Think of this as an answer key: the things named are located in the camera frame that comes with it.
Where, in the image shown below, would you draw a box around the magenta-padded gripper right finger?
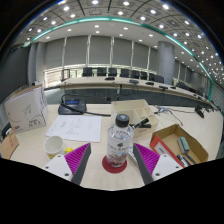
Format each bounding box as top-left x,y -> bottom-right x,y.
131,142 -> 184,186

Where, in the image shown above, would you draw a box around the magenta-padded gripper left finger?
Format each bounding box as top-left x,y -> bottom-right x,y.
41,142 -> 92,186

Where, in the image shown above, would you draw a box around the clear black-capped water bottle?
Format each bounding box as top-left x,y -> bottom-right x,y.
106,113 -> 135,168

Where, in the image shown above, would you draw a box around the white printed paper sheet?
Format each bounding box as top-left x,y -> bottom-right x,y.
45,114 -> 103,144

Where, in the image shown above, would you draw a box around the open red-sided cardboard box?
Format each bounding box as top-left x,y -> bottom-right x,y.
149,123 -> 210,168

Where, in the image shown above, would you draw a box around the black marker pen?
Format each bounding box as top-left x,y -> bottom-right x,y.
175,153 -> 191,167
184,153 -> 198,165

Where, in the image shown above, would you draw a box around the flat round red coaster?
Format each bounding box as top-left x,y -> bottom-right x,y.
101,154 -> 128,174

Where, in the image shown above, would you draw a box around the black marker in organiser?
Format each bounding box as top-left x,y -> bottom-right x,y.
130,117 -> 153,130

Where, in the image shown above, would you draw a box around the grey-green whiteboard eraser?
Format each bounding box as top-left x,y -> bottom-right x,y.
177,136 -> 191,155

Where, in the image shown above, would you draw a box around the beige divided organiser box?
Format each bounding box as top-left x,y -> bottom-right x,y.
110,98 -> 165,138

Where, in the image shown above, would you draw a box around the black desk microphone unit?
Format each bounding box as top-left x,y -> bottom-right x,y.
194,105 -> 205,119

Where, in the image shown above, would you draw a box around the white printed carton box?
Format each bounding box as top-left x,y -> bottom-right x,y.
4,84 -> 49,134

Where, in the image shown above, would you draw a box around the black power strip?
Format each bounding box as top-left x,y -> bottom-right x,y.
0,121 -> 13,139

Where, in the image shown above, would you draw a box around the long curved conference desk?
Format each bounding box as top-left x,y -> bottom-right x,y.
61,76 -> 218,111

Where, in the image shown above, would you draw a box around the row of black office chairs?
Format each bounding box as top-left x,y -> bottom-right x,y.
61,66 -> 208,98

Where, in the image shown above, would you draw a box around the round ceiling lights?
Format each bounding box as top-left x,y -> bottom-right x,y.
24,0 -> 224,81

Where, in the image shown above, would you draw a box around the white mug with yellow handle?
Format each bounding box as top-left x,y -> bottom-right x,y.
43,135 -> 74,160

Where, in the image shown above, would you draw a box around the thin black cable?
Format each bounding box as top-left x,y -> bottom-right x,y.
153,104 -> 184,127

